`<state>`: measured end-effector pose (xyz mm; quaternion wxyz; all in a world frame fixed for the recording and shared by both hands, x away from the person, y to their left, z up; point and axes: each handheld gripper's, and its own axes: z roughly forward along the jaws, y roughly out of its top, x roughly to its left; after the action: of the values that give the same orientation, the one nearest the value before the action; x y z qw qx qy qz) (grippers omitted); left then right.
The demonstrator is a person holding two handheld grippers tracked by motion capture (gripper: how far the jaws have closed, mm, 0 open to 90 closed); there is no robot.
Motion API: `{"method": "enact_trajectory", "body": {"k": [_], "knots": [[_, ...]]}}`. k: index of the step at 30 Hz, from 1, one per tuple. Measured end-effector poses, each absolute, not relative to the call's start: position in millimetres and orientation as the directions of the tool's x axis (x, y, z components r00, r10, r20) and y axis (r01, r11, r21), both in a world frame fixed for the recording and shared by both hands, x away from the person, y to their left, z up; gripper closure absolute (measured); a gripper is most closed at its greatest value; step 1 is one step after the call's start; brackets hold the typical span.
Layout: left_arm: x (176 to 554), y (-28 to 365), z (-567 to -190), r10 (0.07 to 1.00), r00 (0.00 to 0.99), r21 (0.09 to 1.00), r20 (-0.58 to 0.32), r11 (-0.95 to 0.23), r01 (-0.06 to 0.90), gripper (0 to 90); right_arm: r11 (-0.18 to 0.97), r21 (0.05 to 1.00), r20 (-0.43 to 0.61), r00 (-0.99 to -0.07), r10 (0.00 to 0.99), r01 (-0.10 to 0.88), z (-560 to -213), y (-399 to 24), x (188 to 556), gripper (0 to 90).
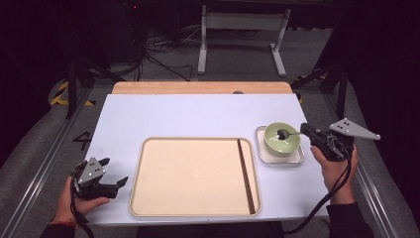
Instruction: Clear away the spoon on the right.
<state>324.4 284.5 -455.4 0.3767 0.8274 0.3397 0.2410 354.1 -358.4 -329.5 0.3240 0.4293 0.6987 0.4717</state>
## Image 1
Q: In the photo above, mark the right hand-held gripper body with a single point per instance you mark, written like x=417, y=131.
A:
x=346, y=130

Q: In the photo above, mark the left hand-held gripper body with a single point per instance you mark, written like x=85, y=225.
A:
x=90, y=172

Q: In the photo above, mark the metal spoon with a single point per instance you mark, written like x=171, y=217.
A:
x=282, y=134

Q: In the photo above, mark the green bowl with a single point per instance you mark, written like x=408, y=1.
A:
x=287, y=148

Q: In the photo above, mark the white square plate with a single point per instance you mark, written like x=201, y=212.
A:
x=265, y=159

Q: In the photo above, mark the beige rectangular tray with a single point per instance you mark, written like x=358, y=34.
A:
x=194, y=175

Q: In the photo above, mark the person's left hand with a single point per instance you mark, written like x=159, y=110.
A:
x=71, y=210

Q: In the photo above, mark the person's right hand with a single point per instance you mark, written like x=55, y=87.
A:
x=335, y=175

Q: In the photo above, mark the black tripod stand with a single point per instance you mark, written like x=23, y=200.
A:
x=71, y=89
x=341, y=95

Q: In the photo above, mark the dark curtain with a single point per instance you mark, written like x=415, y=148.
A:
x=389, y=82
x=26, y=66

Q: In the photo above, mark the grey round table grommet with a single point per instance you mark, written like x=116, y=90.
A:
x=238, y=92

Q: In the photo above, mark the person's dark clothing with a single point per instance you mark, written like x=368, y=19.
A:
x=204, y=231

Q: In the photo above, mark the black stand with red light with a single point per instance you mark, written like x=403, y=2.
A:
x=133, y=20

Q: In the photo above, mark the aluminium rail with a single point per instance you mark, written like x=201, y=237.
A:
x=44, y=168
x=373, y=198

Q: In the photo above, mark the white metal desk frame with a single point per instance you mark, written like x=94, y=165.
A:
x=244, y=20

